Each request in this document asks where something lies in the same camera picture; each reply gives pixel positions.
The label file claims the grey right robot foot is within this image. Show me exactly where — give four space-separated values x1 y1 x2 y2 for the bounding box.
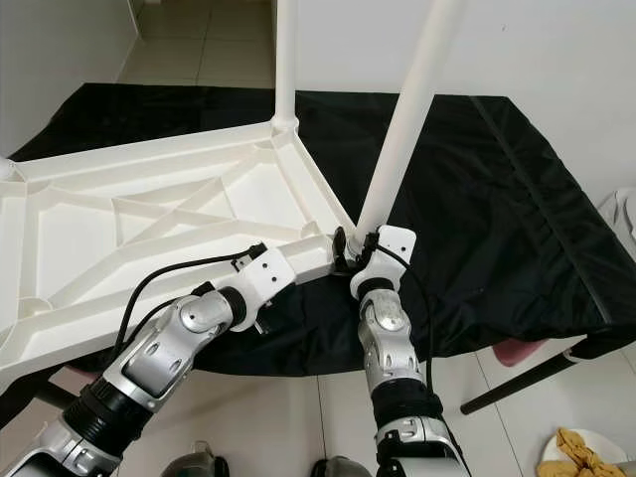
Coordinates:
308 455 375 477

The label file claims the white plastic table top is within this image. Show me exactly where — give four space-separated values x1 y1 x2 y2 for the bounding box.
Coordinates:
0 124 359 400

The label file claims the white plastic chair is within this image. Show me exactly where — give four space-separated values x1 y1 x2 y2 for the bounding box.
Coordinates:
596 187 636 241

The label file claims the white round plate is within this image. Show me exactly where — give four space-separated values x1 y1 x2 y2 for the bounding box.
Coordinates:
540 427 629 477

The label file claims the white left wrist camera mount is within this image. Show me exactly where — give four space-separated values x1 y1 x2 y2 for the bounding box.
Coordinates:
234 246 300 330

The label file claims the black metal stand leg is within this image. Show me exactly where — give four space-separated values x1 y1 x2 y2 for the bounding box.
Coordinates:
460 358 583 416

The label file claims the black table cloth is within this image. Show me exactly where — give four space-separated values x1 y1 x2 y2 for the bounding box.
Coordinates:
0 82 636 428

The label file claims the grey robot foot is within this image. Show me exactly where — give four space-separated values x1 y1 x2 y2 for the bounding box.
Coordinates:
164 442 232 477
308 455 375 477

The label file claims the grey left robot foot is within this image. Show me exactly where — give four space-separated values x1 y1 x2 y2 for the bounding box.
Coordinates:
164 442 232 477

